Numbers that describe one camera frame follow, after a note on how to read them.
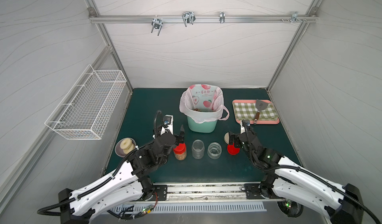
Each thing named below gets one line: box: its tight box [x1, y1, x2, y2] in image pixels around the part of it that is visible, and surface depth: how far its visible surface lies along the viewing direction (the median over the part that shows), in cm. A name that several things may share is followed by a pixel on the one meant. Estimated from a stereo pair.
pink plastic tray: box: [232, 99, 281, 125], surface depth 107 cm
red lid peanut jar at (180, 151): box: [173, 142, 187, 161], surface depth 79 cm
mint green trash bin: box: [187, 115, 218, 133], surface depth 97 cm
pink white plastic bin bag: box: [179, 83, 230, 124], surface depth 90 cm
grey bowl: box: [114, 137, 137, 157], surface depth 86 cm
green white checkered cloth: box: [232, 102, 279, 121], surface depth 107 cm
